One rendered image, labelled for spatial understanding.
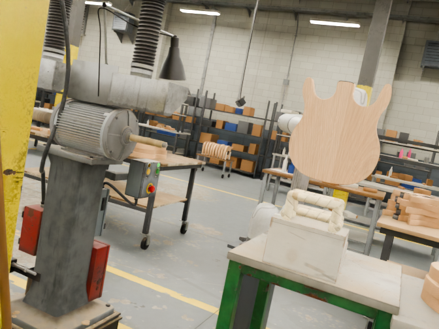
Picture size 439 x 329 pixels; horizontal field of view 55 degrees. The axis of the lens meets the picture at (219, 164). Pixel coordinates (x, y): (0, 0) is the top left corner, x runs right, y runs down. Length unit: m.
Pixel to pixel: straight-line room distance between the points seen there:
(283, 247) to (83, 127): 1.10
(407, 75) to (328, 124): 11.20
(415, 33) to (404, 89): 1.50
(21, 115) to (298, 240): 0.99
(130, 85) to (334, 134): 0.89
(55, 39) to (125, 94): 0.54
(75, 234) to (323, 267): 1.25
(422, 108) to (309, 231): 11.32
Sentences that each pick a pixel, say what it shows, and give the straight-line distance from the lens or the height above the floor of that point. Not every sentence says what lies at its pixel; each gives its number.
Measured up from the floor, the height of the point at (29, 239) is 0.63.
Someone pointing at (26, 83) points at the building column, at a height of 1.41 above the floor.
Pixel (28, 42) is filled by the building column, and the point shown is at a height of 1.51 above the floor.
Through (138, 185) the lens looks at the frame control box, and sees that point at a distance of 2.30.
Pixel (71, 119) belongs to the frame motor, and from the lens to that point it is 2.18.
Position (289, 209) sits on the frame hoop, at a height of 1.14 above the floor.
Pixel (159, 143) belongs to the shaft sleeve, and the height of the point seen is 1.25.
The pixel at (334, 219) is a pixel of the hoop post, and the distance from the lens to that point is 1.55.
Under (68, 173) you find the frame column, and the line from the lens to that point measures 2.21.
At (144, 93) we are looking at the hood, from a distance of 1.88.
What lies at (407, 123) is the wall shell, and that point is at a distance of 12.73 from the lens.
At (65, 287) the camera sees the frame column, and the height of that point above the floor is 0.44.
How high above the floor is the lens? 1.41
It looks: 6 degrees down
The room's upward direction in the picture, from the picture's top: 11 degrees clockwise
